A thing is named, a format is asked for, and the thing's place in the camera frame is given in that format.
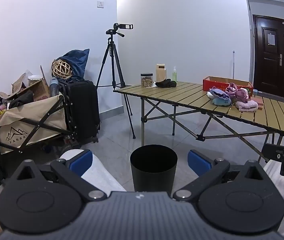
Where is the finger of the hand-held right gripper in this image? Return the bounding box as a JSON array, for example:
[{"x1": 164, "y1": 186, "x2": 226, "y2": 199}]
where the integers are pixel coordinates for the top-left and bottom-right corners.
[{"x1": 261, "y1": 143, "x2": 284, "y2": 161}]

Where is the black tripod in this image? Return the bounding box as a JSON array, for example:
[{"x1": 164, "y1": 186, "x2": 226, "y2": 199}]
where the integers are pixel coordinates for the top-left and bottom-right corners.
[{"x1": 96, "y1": 29, "x2": 137, "y2": 139}]

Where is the pink block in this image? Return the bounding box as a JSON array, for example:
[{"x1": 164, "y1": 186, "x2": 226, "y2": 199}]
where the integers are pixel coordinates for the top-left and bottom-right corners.
[{"x1": 255, "y1": 96, "x2": 265, "y2": 110}]

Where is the beige folding wagon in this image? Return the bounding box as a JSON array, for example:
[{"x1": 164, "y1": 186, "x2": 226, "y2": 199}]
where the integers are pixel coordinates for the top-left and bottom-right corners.
[{"x1": 0, "y1": 94, "x2": 83, "y2": 156}]

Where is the blue water bottle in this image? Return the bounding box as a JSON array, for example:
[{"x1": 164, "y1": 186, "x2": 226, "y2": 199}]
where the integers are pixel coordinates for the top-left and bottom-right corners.
[{"x1": 49, "y1": 77, "x2": 60, "y2": 97}]

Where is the person's left leg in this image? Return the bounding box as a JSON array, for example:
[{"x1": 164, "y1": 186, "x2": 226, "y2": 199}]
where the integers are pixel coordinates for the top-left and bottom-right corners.
[{"x1": 59, "y1": 149, "x2": 128, "y2": 193}]

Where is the pink folded towel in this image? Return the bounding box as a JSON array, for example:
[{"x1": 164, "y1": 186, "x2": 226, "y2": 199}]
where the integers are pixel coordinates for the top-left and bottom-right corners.
[{"x1": 235, "y1": 100, "x2": 259, "y2": 112}]

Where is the black camcorder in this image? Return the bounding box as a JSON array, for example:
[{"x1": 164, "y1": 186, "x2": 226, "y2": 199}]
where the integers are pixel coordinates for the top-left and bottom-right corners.
[{"x1": 113, "y1": 23, "x2": 134, "y2": 31}]

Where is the brown cardboard box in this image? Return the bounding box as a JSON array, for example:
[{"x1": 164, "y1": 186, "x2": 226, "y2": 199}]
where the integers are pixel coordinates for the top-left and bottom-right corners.
[{"x1": 11, "y1": 65, "x2": 51, "y2": 102}]

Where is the dark brown door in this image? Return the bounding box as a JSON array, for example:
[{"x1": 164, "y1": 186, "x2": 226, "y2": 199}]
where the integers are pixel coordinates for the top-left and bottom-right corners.
[{"x1": 252, "y1": 14, "x2": 284, "y2": 99}]

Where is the tan folding table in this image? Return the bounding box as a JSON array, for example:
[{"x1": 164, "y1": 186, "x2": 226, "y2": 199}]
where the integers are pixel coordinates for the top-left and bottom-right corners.
[{"x1": 113, "y1": 81, "x2": 284, "y2": 162}]

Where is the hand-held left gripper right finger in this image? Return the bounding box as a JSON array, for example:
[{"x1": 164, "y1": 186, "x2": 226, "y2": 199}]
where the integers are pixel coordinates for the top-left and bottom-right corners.
[{"x1": 172, "y1": 149, "x2": 268, "y2": 202}]

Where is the blue fabric bag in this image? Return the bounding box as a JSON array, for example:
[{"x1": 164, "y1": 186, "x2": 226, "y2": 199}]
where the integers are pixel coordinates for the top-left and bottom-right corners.
[{"x1": 54, "y1": 49, "x2": 90, "y2": 81}]

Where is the clear snack jar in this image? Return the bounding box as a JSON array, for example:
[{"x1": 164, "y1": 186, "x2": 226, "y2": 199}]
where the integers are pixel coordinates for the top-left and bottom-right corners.
[{"x1": 140, "y1": 73, "x2": 154, "y2": 88}]

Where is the red cardboard box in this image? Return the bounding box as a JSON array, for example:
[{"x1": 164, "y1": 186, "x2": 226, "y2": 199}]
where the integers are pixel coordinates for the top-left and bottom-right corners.
[{"x1": 202, "y1": 76, "x2": 254, "y2": 97}]

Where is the black suitcase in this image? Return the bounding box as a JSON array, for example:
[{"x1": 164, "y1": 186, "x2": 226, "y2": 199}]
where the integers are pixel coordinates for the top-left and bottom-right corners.
[{"x1": 58, "y1": 79, "x2": 100, "y2": 147}]

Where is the black cloth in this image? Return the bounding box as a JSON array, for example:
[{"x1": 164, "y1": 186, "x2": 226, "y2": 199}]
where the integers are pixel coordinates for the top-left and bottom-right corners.
[{"x1": 154, "y1": 79, "x2": 178, "y2": 89}]

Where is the purple plush cloth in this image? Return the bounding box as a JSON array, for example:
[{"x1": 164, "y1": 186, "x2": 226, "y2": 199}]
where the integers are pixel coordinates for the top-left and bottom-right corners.
[{"x1": 207, "y1": 87, "x2": 231, "y2": 99}]

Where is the pink plush cloth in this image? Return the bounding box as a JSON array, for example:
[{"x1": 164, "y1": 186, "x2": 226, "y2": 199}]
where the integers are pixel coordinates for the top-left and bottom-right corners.
[{"x1": 225, "y1": 82, "x2": 250, "y2": 103}]

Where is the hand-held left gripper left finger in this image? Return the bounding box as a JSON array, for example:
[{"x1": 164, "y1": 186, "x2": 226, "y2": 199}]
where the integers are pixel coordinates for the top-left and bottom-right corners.
[{"x1": 14, "y1": 149, "x2": 108, "y2": 202}]

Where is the blue plush toy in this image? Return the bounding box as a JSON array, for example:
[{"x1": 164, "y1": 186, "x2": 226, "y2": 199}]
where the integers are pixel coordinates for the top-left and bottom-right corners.
[{"x1": 212, "y1": 95, "x2": 233, "y2": 107}]

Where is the black trash bin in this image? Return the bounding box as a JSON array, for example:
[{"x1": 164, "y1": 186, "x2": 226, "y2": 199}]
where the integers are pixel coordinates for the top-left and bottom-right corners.
[{"x1": 130, "y1": 144, "x2": 178, "y2": 196}]

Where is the beige carton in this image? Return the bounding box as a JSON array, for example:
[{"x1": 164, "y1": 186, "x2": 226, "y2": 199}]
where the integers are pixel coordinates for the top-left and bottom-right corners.
[{"x1": 155, "y1": 63, "x2": 167, "y2": 83}]

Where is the wicker ball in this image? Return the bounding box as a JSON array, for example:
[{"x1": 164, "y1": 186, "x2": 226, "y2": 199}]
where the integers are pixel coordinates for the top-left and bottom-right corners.
[{"x1": 52, "y1": 59, "x2": 72, "y2": 78}]

